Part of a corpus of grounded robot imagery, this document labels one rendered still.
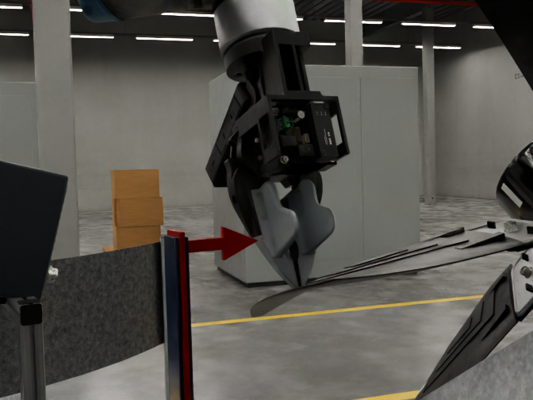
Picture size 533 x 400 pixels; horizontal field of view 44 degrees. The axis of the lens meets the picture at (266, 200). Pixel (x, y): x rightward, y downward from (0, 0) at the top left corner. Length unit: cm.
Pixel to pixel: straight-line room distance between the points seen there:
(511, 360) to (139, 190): 799
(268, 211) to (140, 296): 197
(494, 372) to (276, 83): 32
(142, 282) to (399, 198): 503
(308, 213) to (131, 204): 795
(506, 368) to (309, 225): 22
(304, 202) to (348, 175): 639
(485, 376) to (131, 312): 196
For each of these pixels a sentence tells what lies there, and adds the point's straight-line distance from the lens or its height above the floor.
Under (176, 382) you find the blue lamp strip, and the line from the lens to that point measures 47.
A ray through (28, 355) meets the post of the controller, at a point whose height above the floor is 98.
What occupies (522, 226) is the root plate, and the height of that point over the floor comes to 117.
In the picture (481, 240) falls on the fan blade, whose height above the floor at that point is 116.
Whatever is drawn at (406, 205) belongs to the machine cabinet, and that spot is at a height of 75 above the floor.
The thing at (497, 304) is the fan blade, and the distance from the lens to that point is 80.
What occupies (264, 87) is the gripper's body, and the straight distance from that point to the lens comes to 58.
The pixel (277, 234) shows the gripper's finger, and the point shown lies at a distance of 56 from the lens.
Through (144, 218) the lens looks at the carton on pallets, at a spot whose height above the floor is 60.
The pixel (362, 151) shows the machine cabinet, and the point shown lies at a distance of 705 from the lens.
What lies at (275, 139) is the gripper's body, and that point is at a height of 125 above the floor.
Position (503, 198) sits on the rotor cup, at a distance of 73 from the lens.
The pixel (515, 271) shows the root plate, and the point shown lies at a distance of 81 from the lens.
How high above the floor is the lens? 123
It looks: 3 degrees down
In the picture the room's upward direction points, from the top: 2 degrees counter-clockwise
